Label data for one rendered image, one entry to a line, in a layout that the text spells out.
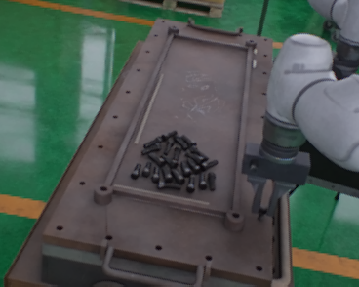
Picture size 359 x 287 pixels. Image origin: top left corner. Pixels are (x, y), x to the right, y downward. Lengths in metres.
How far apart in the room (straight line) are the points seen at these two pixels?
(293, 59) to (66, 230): 0.55
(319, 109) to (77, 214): 0.54
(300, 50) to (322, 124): 0.15
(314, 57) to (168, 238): 0.46
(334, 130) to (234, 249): 0.37
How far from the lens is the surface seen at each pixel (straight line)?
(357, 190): 2.67
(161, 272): 1.14
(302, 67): 1.01
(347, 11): 1.73
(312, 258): 3.32
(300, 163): 1.14
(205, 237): 1.17
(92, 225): 1.16
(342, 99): 0.93
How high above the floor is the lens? 2.13
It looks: 32 degrees down
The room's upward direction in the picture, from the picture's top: 9 degrees clockwise
